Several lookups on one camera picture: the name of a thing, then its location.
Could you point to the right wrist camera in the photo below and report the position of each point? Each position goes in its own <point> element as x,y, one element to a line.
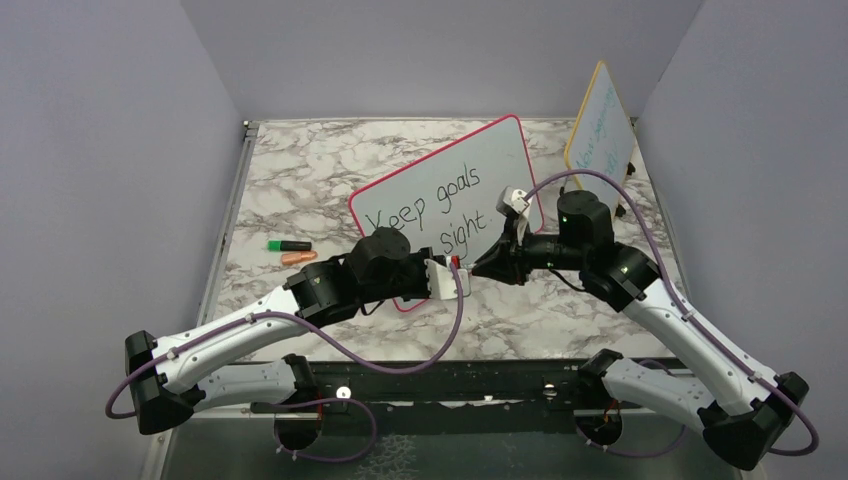
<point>514,206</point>

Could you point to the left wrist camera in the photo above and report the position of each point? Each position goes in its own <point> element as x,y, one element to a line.
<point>446,278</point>

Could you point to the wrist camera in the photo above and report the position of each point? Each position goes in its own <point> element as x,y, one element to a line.
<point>514,206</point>
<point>446,278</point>

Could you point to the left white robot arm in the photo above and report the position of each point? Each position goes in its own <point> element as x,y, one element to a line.
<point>170,377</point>

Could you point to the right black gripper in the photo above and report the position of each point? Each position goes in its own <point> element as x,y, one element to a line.
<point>506,260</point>

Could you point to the black mounting rail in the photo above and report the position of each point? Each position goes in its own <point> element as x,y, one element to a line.
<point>451,397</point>

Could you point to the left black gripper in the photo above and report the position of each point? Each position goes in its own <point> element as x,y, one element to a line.
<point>419,257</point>

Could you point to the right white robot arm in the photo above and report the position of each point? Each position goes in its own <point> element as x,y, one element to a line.
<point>738,405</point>

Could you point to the aluminium frame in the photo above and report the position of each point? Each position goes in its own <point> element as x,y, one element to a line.
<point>154,462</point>

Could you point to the pink framed whiteboard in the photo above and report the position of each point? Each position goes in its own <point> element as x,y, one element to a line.
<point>447,199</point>

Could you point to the yellow framed whiteboard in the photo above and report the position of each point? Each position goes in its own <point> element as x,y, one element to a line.
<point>602,139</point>

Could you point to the green black highlighter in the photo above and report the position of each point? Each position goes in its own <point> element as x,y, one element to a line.
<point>288,246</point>

